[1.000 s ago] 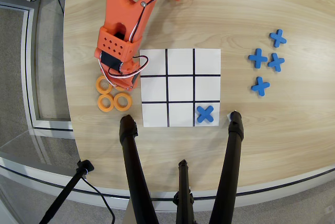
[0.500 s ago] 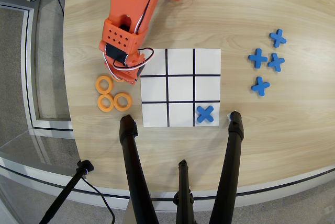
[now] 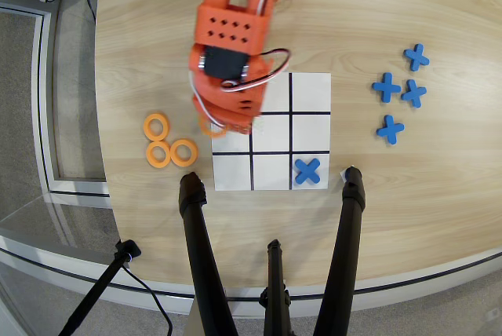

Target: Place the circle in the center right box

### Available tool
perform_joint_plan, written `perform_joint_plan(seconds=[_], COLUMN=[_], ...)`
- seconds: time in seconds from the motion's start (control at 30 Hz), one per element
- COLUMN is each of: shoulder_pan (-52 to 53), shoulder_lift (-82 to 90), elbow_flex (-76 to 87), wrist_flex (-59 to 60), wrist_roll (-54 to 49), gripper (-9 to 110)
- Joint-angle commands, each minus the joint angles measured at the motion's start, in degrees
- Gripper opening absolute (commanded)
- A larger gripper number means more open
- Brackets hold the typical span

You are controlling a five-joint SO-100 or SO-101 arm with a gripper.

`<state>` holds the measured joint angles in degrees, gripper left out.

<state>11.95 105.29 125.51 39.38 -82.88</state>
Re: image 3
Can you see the thin black tripod leg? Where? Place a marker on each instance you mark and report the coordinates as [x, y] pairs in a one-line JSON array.
[[276, 281]]

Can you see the white tic-tac-toe grid sheet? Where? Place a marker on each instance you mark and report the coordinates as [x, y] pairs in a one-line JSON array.
[[306, 136]]

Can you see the black pole with clamp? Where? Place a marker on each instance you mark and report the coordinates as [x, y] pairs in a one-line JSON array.
[[98, 285]]

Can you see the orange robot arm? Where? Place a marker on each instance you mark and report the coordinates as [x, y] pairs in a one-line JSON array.
[[239, 6]]

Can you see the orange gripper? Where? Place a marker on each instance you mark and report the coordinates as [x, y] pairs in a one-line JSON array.
[[234, 123]]

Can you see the thick black tripod leg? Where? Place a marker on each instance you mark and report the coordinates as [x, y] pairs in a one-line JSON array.
[[343, 257], [204, 257]]

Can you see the small white tag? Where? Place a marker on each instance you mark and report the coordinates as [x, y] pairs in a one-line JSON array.
[[342, 175]]

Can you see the blue foam cross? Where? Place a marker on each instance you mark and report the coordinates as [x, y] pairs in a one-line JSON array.
[[416, 57], [390, 129], [386, 87], [413, 93], [307, 171]]

